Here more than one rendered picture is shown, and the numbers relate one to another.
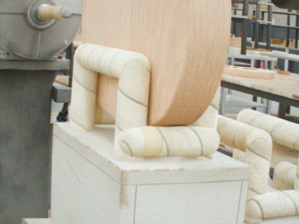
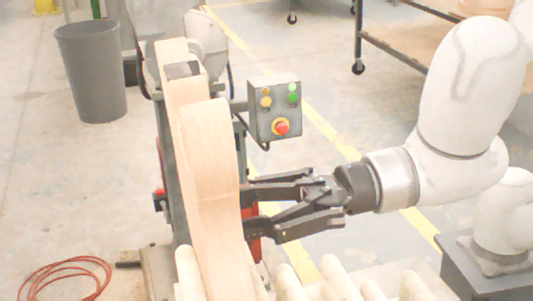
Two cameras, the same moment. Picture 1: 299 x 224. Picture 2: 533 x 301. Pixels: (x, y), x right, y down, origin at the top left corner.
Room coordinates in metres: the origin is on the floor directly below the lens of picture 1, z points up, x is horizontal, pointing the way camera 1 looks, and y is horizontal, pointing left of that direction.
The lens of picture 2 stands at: (0.21, -0.16, 1.73)
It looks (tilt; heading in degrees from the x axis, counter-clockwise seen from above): 28 degrees down; 10
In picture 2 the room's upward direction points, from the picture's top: 3 degrees counter-clockwise
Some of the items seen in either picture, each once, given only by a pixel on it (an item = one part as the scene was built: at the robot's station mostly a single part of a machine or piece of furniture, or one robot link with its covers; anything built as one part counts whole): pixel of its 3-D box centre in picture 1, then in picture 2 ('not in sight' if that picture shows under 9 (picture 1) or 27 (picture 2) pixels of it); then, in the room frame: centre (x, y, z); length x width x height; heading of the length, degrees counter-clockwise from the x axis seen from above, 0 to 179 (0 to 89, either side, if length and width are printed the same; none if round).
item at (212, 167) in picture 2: not in sight; (207, 142); (0.68, -0.02, 1.49); 0.07 x 0.04 x 0.10; 23
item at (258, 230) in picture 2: not in sight; (262, 234); (0.77, -0.05, 1.31); 0.05 x 0.03 x 0.01; 114
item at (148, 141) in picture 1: (170, 141); not in sight; (0.72, -0.02, 1.12); 0.11 x 0.03 x 0.03; 115
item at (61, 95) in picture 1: (86, 95); (244, 104); (1.89, 0.19, 1.02); 0.19 x 0.04 x 0.04; 115
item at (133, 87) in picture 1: (131, 113); not in sight; (0.71, 0.02, 1.15); 0.03 x 0.03 x 0.09
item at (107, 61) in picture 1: (108, 61); (193, 289); (0.79, 0.06, 1.20); 0.20 x 0.03 x 0.03; 24
